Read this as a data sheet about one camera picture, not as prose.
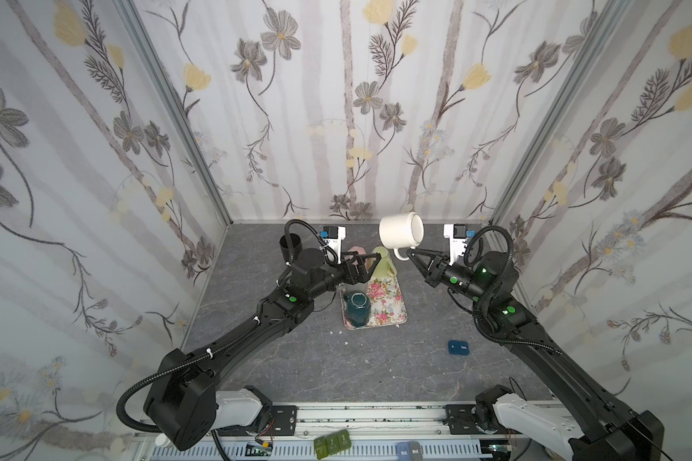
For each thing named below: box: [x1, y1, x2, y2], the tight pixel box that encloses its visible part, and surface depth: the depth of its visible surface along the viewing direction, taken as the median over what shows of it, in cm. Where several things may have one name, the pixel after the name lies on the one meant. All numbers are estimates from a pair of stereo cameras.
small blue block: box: [447, 339, 470, 356], surface depth 88 cm
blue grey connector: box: [396, 440, 423, 461], surface depth 70 cm
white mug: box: [378, 211, 425, 262], surface depth 68 cm
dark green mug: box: [344, 291, 372, 328], surface depth 88 cm
